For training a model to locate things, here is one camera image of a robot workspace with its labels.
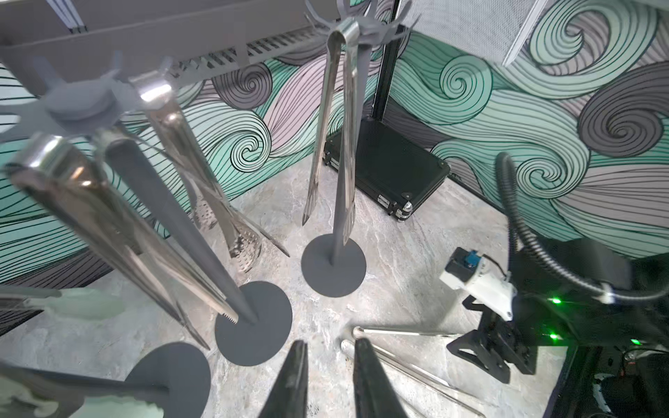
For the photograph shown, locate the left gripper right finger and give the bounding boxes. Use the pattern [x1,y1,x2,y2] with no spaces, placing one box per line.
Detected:
[353,338,407,418]

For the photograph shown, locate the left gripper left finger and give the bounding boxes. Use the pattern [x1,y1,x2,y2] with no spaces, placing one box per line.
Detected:
[259,340,308,418]

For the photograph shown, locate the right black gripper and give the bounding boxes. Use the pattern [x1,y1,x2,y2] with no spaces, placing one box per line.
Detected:
[447,296,550,384]

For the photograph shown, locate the dark utensil rack stand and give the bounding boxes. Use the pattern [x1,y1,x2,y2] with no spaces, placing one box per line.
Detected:
[1,342,211,417]
[1,53,293,367]
[301,1,412,298]

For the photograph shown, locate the green metal tongs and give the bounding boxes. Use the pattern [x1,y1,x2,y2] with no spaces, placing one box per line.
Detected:
[1,285,125,417]

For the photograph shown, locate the clear metal tongs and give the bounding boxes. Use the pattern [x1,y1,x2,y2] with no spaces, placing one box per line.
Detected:
[130,71,290,273]

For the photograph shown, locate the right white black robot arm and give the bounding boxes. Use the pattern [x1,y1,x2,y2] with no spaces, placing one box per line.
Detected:
[441,153,668,417]

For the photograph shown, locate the black tray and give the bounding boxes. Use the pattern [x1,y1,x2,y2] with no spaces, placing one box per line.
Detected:
[355,118,451,221]

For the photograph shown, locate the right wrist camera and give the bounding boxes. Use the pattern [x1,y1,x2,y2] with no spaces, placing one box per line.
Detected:
[439,247,517,322]

